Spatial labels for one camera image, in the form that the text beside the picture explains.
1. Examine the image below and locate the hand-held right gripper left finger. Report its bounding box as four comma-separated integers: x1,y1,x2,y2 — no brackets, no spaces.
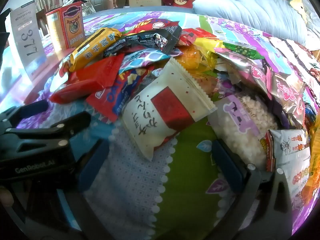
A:
15,139,110,240

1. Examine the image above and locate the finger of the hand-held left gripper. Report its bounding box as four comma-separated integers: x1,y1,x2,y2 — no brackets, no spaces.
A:
5,111,91,146
0,99,50,131

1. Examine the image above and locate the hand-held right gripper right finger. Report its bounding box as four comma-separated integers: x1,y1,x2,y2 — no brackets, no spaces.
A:
200,139,295,240

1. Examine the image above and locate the clear puffed rice packet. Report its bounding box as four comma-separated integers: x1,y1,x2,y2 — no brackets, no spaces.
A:
207,92,278,172

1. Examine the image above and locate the white packet with orange cartoon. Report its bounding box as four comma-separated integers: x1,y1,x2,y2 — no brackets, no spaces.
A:
260,128,312,202

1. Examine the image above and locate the white packet with red square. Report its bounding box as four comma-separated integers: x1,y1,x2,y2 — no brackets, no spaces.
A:
121,57,218,162

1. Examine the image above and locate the pile of snack packets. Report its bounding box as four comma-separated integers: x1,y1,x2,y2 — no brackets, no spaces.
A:
49,17,320,205

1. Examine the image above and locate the person's left hand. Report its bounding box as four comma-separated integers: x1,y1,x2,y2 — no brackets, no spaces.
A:
0,187,15,207

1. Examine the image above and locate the white and pink box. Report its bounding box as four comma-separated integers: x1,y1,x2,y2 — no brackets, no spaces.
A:
9,1,73,100

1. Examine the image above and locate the orange box with brown label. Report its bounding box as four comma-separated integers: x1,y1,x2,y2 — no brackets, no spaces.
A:
46,1,85,50

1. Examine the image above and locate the white floral quilt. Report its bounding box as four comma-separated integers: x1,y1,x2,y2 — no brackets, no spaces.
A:
269,37,320,93

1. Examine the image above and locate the light blue pillow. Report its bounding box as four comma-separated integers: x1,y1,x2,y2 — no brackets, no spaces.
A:
192,0,320,51

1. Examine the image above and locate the red bag with gold print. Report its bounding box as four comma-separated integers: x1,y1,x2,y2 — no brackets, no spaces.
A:
172,0,198,8

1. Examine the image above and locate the yellow patterned cloth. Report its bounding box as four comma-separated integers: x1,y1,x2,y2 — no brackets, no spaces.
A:
289,0,313,25

